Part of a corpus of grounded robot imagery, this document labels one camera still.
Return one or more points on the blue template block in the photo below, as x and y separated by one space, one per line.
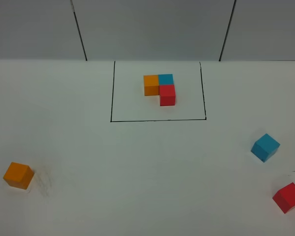
165 79

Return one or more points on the red template block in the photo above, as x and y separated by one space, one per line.
167 95

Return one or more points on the orange template block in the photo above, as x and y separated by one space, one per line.
151 85

